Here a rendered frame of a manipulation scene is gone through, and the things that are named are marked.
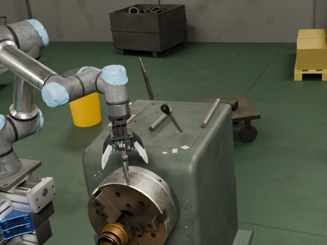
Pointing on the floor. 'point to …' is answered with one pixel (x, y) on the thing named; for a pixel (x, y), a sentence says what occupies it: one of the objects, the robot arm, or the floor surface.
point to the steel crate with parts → (149, 28)
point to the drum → (84, 107)
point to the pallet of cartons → (311, 53)
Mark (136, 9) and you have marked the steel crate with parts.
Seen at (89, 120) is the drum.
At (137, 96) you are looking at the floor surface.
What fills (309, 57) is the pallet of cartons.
